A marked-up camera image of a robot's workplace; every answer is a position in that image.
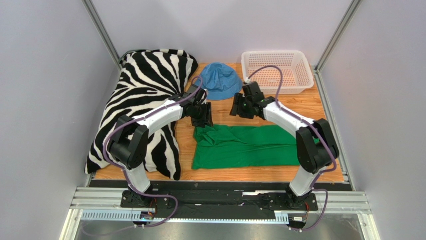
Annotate right aluminium frame post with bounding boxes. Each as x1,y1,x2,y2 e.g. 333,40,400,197
315,0,363,72

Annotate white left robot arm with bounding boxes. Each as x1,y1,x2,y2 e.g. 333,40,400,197
102,84,213,198

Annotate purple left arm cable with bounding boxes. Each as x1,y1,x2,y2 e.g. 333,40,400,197
102,75,204,229

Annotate white plastic basket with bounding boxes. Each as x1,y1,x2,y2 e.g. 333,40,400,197
241,50,314,95

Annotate aluminium frame post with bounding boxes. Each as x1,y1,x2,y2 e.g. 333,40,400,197
82,0,123,70
315,0,363,72

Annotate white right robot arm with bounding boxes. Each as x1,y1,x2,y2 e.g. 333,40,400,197
230,82,340,208

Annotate green t shirt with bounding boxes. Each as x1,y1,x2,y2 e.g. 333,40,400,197
192,125,300,170

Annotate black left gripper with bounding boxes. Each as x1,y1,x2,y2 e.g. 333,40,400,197
191,101,214,129

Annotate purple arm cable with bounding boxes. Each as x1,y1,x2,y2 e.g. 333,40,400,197
102,75,204,229
246,65,338,233

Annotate blue bucket hat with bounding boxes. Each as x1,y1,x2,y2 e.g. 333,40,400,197
199,62,243,101

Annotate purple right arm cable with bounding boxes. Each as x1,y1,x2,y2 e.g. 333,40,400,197
246,65,338,233

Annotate zebra striped pillow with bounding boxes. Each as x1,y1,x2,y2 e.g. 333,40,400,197
84,49,199,181

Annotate left aluminium frame post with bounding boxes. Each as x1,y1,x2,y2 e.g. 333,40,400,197
82,0,123,70

